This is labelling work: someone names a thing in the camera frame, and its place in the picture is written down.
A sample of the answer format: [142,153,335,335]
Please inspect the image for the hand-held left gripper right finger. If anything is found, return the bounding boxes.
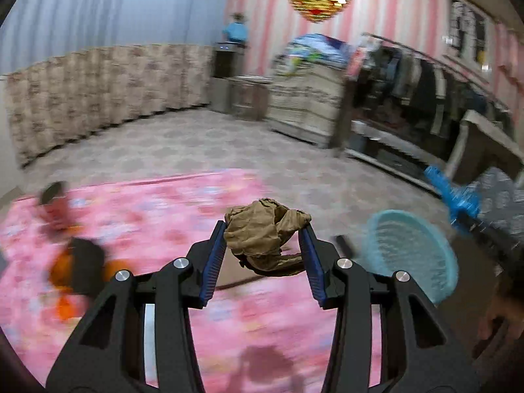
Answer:
[298,226,479,393]

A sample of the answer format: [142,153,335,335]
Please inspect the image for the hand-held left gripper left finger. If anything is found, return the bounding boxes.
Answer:
[45,220,228,393]

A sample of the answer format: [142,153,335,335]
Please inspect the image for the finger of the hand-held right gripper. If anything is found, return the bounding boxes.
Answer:
[423,166,479,226]

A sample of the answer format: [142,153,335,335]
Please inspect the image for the brown paper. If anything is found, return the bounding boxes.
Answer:
[223,198,312,277]

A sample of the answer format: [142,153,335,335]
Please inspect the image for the teal plastic basket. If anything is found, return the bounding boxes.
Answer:
[365,210,459,306]

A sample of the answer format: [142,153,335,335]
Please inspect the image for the person's right forearm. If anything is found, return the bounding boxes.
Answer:
[477,292,524,342]

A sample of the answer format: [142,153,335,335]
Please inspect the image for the grey patterned cushion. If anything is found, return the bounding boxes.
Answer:
[467,167,524,230]

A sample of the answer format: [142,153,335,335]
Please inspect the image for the pink floral tablecloth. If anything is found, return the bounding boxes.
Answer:
[0,170,385,393]

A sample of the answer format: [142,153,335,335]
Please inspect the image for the low shelf with lace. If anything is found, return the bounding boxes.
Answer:
[348,121,443,191]

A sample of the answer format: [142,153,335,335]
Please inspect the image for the row of hanging clothes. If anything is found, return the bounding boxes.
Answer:
[356,45,512,140]

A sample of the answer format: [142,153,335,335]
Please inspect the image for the black wrapper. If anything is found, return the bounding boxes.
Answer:
[67,237,108,295]

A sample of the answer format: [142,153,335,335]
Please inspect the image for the metal clothes rack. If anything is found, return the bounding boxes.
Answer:
[360,32,516,111]

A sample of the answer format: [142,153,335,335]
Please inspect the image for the orange and black garment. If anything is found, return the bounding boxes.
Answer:
[49,254,123,321]

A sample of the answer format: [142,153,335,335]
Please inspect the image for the cabinet under patterned cloth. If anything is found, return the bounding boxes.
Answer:
[266,59,348,148]

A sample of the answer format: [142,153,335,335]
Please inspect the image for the red hanging tag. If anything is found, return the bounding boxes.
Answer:
[348,35,379,76]

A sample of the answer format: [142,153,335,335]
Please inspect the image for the small metal side table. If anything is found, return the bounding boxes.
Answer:
[227,76,273,121]

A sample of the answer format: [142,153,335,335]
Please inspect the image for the grey water dispenser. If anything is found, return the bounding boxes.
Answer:
[211,41,248,113]

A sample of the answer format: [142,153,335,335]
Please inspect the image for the pile of bedding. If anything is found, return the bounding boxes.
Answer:
[282,33,357,70]

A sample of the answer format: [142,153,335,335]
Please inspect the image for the blue and floral curtain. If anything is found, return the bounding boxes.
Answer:
[0,0,236,168]

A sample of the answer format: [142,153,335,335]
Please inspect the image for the blue cloth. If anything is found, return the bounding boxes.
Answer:
[222,12,251,44]

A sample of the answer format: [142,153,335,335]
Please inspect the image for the black window wall sticker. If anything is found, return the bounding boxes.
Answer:
[446,0,490,64]

